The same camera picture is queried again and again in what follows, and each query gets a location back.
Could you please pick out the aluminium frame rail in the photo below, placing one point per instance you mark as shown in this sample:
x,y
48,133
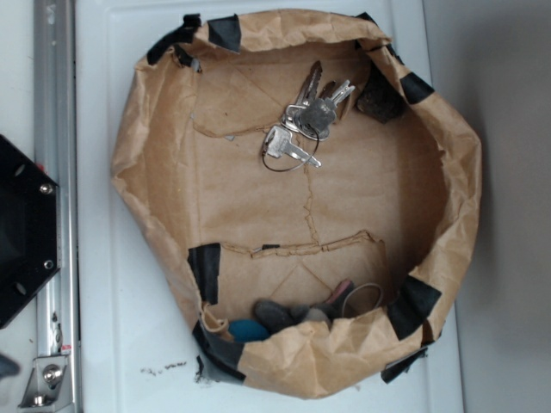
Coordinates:
x,y
55,149

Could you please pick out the blue round ball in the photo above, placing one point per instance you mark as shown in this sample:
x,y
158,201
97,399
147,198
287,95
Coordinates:
x,y
247,330

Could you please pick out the silver corner bracket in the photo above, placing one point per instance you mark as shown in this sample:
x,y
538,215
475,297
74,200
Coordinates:
x,y
49,386

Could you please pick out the brown paper bag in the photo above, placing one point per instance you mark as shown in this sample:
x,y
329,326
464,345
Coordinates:
x,y
395,204

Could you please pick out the silver key bunch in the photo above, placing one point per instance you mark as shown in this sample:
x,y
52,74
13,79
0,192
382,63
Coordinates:
x,y
310,116

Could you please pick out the black mounting plate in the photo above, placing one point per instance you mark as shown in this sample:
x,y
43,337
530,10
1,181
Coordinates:
x,y
29,230

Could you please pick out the dark brown rough block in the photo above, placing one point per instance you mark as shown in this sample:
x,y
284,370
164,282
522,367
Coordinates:
x,y
380,100

